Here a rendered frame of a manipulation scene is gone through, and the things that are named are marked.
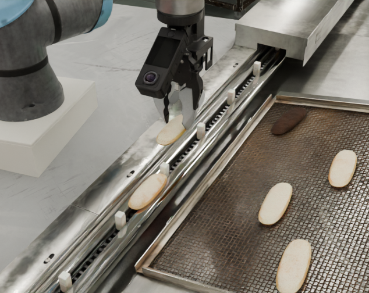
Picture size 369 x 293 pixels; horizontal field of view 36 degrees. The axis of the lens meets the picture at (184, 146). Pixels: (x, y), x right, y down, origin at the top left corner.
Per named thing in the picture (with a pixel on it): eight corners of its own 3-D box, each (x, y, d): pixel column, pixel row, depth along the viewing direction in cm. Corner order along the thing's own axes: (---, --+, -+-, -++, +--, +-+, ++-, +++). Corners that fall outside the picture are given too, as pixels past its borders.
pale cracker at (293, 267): (288, 239, 78) (287, 233, 77) (315, 243, 76) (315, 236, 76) (270, 293, 70) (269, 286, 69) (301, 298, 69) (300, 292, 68)
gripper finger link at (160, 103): (180, 110, 103) (187, 68, 96) (163, 127, 98) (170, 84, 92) (166, 103, 103) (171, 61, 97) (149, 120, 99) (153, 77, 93)
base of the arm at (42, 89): (-29, 115, 108) (-43, 69, 103) (14, 81, 120) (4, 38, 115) (39, 126, 104) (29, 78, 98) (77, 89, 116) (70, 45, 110)
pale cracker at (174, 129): (178, 113, 102) (178, 108, 102) (197, 118, 101) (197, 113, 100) (150, 142, 95) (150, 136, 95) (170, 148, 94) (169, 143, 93)
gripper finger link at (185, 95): (213, 118, 100) (208, 71, 95) (198, 135, 95) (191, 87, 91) (198, 115, 101) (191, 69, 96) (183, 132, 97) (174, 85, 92)
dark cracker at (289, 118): (293, 107, 108) (293, 102, 107) (311, 111, 106) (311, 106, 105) (265, 132, 102) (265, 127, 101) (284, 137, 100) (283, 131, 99)
